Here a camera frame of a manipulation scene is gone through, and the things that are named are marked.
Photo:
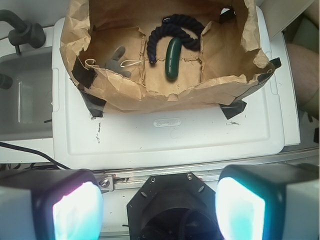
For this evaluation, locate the aluminium rail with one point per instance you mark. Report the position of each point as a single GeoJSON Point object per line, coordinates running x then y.
{"type": "Point", "coordinates": [208, 172]}

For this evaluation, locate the grey plush toy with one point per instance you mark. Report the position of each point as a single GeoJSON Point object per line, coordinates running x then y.
{"type": "Point", "coordinates": [114, 65]}

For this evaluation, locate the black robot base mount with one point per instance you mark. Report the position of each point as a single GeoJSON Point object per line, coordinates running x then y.
{"type": "Point", "coordinates": [176, 206]}

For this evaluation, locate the dark grey faucet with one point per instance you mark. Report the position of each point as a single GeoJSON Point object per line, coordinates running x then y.
{"type": "Point", "coordinates": [24, 32]}

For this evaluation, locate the green plastic pickle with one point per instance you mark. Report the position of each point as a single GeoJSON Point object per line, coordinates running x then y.
{"type": "Point", "coordinates": [172, 59]}

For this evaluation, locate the brown paper bag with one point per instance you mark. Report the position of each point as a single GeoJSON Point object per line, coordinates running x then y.
{"type": "Point", "coordinates": [160, 50]}

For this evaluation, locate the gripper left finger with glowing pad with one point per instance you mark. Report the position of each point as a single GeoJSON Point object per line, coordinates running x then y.
{"type": "Point", "coordinates": [50, 205]}

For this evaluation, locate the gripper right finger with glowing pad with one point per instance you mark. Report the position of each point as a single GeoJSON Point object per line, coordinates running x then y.
{"type": "Point", "coordinates": [273, 201]}

